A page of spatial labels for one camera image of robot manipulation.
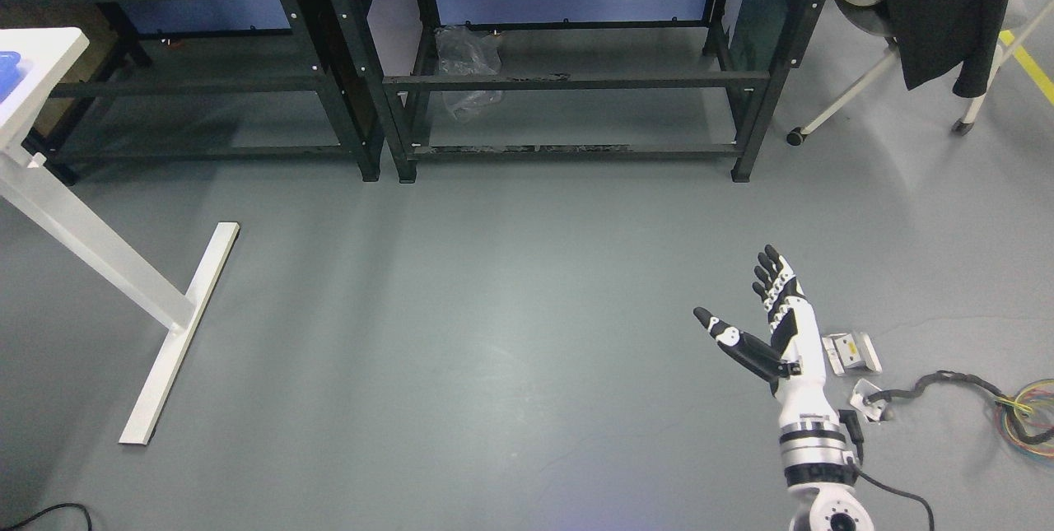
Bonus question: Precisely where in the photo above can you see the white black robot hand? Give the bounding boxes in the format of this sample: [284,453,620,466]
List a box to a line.
[692,245,838,426]

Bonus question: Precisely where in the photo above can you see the black metal right shelf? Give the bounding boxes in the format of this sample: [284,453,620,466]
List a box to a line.
[309,0,859,184]

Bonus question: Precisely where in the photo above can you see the black metal shelf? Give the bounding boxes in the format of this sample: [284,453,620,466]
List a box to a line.
[309,0,859,184]
[2,0,383,184]

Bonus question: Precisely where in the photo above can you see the black metal left shelf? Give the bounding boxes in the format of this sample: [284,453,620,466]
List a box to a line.
[2,0,383,184]

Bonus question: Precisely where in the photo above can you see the blue plastic tray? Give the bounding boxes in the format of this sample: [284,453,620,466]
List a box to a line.
[0,51,22,102]

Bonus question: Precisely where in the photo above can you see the black jacket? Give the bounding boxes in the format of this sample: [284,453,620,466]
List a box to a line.
[885,0,1009,99]

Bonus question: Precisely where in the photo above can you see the clear plastic bag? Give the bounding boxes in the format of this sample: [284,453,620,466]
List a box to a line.
[434,26,504,123]

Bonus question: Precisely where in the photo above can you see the white standing desk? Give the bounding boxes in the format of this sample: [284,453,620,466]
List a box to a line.
[1,27,240,445]

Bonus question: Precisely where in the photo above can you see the white metal bracket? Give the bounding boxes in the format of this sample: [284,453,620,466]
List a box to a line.
[821,332,884,377]

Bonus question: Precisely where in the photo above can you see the small white bracket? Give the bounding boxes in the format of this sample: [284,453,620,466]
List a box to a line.
[848,380,893,422]

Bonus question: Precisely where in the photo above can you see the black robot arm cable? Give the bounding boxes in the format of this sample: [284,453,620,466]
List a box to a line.
[838,409,935,531]

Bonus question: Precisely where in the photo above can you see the black braided cable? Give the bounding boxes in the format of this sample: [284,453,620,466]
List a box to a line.
[865,370,1054,446]

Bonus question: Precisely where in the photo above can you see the coiled coloured wires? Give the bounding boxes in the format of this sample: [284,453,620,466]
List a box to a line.
[994,379,1054,459]

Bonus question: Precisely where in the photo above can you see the black floor cable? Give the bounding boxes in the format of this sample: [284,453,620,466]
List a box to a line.
[0,503,93,531]

